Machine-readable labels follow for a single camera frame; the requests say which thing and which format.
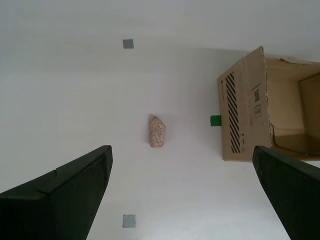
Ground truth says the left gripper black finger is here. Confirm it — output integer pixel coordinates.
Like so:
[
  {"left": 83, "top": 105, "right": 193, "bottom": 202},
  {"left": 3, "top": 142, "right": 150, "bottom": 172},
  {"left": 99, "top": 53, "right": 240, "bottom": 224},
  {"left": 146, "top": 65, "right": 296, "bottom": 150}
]
[
  {"left": 252, "top": 145, "right": 320, "bottom": 240},
  {"left": 0, "top": 145, "right": 113, "bottom": 240}
]

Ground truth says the open brown cardboard box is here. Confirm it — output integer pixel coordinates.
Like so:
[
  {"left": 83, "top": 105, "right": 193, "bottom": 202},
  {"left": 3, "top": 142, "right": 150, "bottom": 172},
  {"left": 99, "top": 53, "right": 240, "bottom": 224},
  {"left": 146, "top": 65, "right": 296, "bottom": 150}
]
[{"left": 216, "top": 45, "right": 320, "bottom": 163}]

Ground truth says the green tape square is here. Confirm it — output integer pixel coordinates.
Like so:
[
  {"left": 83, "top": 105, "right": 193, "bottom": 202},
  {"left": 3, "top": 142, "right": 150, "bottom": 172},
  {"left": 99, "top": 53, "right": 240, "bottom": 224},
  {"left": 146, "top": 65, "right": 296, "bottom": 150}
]
[{"left": 210, "top": 114, "right": 222, "bottom": 127}]

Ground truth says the small speckled pinkish rock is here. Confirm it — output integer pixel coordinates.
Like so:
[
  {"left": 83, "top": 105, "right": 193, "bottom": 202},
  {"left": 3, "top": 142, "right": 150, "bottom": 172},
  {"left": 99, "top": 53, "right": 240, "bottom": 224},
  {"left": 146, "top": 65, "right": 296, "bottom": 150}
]
[{"left": 148, "top": 115, "right": 168, "bottom": 149}]

